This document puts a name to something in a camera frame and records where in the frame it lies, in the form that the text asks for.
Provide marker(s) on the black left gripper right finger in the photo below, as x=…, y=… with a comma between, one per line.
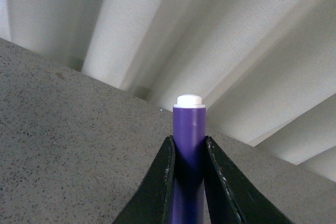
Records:
x=230, y=195

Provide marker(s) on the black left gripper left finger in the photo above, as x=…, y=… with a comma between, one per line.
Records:
x=152, y=201

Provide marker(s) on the purple highlighter pen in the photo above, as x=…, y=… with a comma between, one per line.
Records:
x=189, y=119

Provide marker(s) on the white pleated curtain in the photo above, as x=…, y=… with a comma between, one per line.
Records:
x=265, y=69

